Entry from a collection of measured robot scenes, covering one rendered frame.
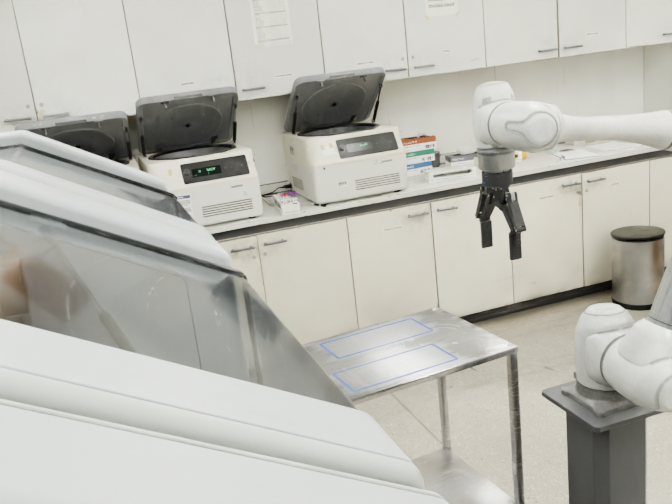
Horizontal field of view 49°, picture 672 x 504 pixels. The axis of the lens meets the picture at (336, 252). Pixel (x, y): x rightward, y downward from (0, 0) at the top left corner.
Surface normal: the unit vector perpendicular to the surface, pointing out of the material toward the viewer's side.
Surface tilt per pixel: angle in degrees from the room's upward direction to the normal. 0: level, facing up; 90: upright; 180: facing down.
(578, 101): 90
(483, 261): 90
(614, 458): 90
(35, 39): 90
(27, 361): 29
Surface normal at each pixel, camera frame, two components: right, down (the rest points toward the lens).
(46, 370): 0.36, -0.93
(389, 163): 0.32, 0.22
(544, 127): 0.07, 0.24
